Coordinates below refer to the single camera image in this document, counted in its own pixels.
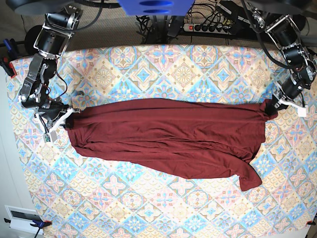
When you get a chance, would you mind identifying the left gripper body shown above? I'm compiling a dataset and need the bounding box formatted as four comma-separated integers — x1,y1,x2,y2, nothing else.
279,73,310,101

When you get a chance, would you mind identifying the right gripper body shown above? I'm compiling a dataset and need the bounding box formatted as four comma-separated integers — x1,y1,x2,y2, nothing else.
38,101,69,124

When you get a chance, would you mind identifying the dark red t-shirt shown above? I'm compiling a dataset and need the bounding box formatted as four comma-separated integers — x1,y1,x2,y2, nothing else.
67,99,278,191

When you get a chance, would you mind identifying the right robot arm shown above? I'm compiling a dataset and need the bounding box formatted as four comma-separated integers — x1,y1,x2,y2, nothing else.
18,4,83,133

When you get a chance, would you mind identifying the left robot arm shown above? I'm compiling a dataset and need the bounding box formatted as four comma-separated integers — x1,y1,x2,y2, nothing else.
250,6,317,117

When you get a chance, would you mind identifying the red black clamp left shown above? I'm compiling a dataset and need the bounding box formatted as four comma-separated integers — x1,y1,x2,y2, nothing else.
0,57,17,78

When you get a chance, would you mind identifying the black round stool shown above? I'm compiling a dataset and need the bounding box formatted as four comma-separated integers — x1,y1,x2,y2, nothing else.
24,25,45,57

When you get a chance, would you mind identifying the patterned tablecloth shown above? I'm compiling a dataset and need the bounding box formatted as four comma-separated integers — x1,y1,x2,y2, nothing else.
4,45,317,238

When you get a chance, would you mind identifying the blue clamp upper left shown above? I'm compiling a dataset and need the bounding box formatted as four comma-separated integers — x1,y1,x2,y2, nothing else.
3,38,18,60

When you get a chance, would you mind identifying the blue orange clamp bottom left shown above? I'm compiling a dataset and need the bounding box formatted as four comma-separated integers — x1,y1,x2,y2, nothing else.
4,218,52,235

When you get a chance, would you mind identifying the white power strip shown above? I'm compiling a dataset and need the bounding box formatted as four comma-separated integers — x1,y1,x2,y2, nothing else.
183,23,230,34

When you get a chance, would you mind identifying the orange clamp bottom right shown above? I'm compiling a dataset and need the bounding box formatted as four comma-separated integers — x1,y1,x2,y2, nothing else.
306,221,316,226

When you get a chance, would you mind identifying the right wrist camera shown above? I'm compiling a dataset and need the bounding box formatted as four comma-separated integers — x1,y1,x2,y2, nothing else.
43,131,57,143

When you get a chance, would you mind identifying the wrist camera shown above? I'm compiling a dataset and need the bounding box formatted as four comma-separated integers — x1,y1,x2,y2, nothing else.
43,131,57,143
297,107,307,118

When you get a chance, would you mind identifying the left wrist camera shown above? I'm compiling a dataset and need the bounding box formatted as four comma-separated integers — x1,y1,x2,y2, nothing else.
297,107,307,118

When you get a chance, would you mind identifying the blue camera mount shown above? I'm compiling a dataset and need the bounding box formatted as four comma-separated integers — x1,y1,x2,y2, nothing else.
118,0,194,16

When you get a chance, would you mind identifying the white wall outlet box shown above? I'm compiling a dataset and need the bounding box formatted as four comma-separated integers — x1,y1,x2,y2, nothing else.
4,205,41,223

